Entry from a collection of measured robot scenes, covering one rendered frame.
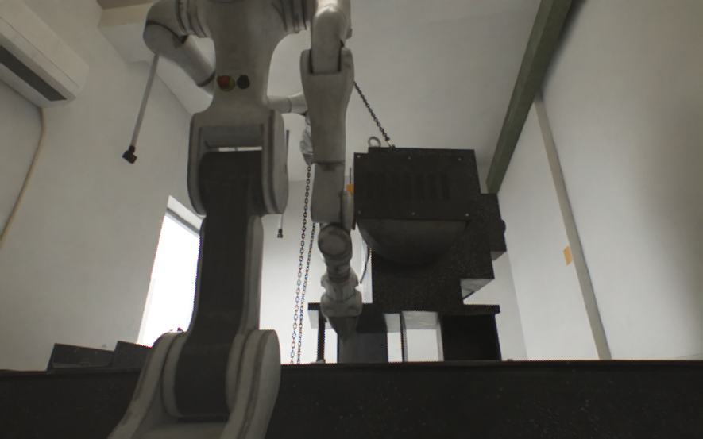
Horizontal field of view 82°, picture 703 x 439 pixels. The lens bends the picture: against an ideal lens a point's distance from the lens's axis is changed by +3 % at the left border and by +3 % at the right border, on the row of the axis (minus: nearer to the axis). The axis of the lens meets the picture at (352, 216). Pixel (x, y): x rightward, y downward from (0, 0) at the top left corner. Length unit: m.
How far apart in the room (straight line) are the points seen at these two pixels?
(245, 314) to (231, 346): 0.07
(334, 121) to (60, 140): 2.16
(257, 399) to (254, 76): 0.69
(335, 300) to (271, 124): 0.43
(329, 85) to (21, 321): 2.08
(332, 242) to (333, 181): 0.13
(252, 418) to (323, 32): 0.71
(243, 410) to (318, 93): 0.57
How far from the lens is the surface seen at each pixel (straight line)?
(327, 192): 0.76
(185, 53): 1.24
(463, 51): 3.25
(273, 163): 0.89
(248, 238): 0.86
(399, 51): 3.16
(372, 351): 2.09
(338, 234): 0.79
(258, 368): 0.76
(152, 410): 0.83
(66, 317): 2.71
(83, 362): 1.49
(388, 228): 1.49
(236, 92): 1.00
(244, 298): 0.84
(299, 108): 1.53
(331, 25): 0.87
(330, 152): 0.76
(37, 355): 2.62
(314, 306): 1.51
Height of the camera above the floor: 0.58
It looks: 25 degrees up
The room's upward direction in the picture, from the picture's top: straight up
